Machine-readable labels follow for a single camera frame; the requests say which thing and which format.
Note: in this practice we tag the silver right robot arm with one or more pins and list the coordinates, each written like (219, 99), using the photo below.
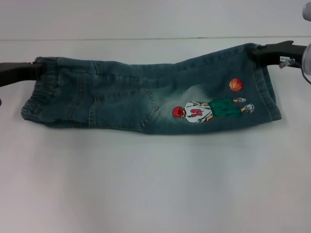
(307, 58)

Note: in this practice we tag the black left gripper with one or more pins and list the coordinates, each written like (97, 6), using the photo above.
(14, 72)

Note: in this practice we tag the blue denim shorts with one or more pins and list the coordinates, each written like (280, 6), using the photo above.
(145, 102)

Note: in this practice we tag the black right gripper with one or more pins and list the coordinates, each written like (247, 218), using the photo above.
(284, 52)

